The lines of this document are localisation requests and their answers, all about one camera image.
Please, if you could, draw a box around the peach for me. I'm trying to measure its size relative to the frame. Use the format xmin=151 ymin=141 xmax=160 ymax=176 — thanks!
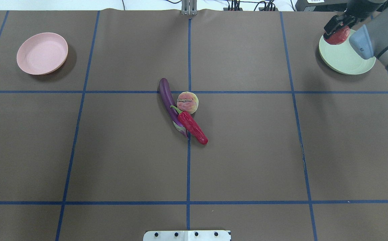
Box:
xmin=177 ymin=91 xmax=199 ymax=114

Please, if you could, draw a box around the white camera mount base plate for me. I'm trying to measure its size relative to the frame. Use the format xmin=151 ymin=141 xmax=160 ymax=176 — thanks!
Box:
xmin=142 ymin=230 xmax=232 ymax=241

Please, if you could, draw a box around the red chili pepper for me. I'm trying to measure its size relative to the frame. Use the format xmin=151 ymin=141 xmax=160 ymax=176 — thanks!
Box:
xmin=170 ymin=105 xmax=209 ymax=145

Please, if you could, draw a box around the red pomegranate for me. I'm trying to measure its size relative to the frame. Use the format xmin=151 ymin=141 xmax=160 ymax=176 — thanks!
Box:
xmin=324 ymin=26 xmax=350 ymax=45

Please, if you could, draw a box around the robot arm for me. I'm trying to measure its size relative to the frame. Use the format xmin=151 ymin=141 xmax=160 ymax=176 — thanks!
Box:
xmin=323 ymin=0 xmax=388 ymax=72

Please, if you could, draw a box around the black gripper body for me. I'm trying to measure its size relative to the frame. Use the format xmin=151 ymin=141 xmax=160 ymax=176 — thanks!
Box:
xmin=343 ymin=0 xmax=387 ymax=23

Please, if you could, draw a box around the black power strip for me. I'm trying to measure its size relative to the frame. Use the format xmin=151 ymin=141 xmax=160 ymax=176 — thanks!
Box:
xmin=222 ymin=6 xmax=279 ymax=12

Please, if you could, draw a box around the purple eggplant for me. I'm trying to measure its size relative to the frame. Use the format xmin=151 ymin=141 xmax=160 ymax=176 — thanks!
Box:
xmin=158 ymin=78 xmax=188 ymax=138

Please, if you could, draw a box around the aluminium frame post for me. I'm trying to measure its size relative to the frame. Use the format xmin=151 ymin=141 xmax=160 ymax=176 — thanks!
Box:
xmin=181 ymin=0 xmax=198 ymax=16

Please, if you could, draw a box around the green plate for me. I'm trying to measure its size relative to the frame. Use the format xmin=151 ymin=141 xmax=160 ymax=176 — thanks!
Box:
xmin=318 ymin=29 xmax=376 ymax=75

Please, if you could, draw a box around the pink plate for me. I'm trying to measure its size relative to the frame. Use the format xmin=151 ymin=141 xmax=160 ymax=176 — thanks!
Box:
xmin=16 ymin=32 xmax=69 ymax=75

